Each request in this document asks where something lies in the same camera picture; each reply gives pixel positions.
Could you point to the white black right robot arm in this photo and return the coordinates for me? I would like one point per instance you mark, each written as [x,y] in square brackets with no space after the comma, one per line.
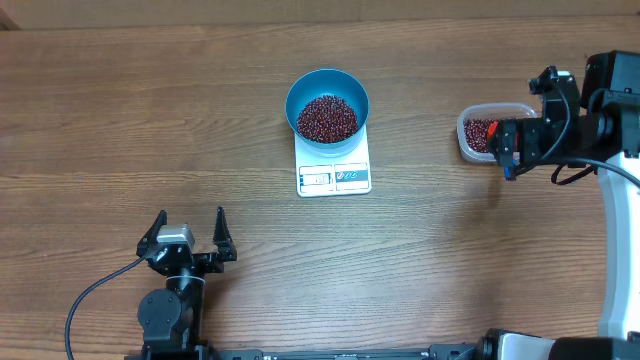
[593,128]

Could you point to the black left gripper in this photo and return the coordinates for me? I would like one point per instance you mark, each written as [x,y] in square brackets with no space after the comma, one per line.
[226,252]

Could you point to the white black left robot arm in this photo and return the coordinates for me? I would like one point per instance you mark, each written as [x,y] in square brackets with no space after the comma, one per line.
[171,317]

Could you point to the clear plastic food container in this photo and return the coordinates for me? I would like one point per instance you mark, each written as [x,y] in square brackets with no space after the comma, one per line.
[495,111]

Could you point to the teal blue bowl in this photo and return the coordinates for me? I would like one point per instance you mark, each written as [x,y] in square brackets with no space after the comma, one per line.
[327,82]

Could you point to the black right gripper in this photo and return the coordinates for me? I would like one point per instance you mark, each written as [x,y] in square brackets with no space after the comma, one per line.
[531,138]

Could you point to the white digital kitchen scale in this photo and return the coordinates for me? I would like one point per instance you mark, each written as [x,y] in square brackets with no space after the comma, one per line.
[335,171]

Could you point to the red adzuki beans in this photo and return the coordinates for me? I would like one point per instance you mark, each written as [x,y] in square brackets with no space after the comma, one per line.
[476,133]

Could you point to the red beans in bowl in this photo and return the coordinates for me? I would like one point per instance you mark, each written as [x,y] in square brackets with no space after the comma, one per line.
[327,119]

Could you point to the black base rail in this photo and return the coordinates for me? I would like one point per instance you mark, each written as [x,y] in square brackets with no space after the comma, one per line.
[350,354]

